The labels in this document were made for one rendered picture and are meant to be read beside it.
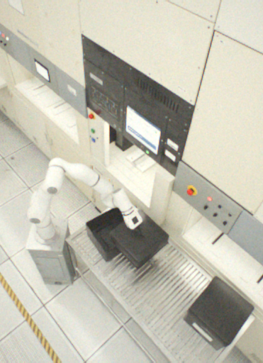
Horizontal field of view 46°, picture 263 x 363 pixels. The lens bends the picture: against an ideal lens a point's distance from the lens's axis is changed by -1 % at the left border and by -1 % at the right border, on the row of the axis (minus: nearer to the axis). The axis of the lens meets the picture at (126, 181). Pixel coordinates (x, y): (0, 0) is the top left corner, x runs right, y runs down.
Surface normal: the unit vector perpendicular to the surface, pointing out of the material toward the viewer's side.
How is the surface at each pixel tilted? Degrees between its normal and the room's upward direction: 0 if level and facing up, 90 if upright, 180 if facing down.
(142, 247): 0
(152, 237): 0
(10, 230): 0
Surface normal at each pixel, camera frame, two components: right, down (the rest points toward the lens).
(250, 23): -0.74, 0.52
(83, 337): 0.04, -0.61
